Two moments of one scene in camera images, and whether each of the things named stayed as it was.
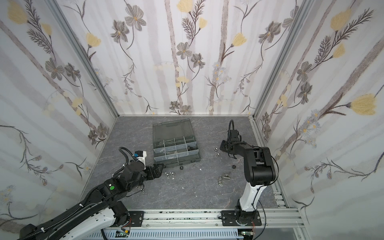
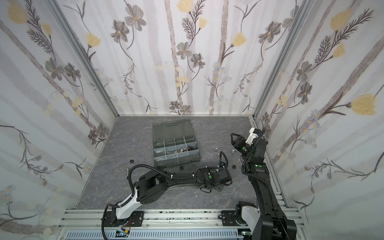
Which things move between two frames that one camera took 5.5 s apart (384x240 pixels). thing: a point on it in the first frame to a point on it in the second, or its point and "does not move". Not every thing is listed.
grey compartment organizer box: (174, 143) does not move
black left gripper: (158, 173) to (222, 187)
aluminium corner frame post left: (82, 54) does not move
